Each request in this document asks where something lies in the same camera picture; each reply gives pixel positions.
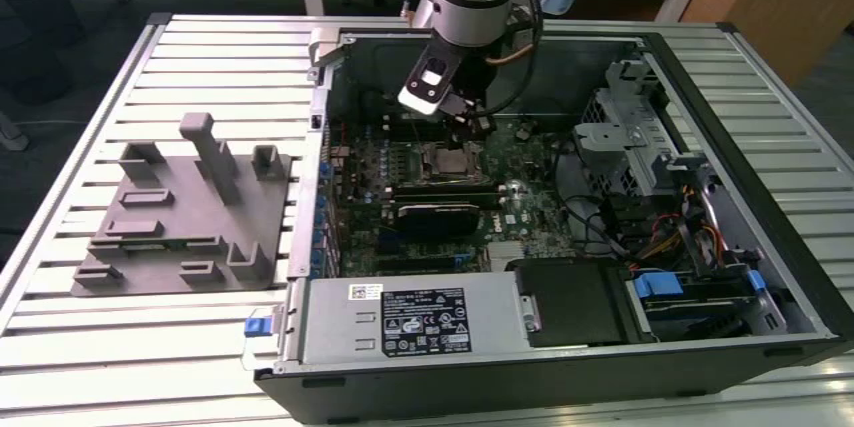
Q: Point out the CPU socket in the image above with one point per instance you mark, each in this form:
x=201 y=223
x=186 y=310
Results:
x=421 y=180

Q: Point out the round coin battery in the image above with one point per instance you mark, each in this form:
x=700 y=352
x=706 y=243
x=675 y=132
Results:
x=524 y=130

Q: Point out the black RAM slot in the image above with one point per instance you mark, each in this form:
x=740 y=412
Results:
x=413 y=130
x=488 y=204
x=447 y=187
x=413 y=124
x=447 y=193
x=413 y=118
x=413 y=137
x=447 y=198

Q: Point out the grey plastic drive latch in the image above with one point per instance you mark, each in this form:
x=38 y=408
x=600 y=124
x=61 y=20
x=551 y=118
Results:
x=627 y=77
x=676 y=167

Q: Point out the metal drive cage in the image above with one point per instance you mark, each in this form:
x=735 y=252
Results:
x=609 y=139

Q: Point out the small graphics card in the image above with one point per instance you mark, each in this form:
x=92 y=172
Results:
x=436 y=223

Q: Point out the silver finned heatsink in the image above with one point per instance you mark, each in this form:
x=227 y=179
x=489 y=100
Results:
x=507 y=256

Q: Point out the green motherboard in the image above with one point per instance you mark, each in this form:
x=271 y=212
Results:
x=363 y=242

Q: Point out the blue disk carrier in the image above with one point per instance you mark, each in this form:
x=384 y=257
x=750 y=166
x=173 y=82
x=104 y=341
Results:
x=656 y=287

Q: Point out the wooden cabinet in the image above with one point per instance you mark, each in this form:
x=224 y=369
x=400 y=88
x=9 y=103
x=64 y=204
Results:
x=787 y=12

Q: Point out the grey parts rack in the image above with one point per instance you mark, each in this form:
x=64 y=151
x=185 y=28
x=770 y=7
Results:
x=193 y=227

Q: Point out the silver power supply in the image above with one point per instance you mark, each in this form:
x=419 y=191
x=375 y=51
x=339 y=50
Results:
x=333 y=319

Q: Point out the blue plastic clip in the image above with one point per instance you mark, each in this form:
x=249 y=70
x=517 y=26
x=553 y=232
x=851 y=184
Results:
x=755 y=282

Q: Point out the blue case latch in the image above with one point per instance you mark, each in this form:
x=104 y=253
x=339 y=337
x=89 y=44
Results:
x=259 y=327

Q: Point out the black PC case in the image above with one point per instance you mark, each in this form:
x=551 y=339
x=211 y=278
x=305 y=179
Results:
x=533 y=387

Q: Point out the grey metal stand foot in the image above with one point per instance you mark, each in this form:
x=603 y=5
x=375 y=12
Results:
x=12 y=134

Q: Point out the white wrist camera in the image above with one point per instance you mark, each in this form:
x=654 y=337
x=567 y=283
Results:
x=429 y=79

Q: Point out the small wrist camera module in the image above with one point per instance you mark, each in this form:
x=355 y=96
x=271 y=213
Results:
x=524 y=29

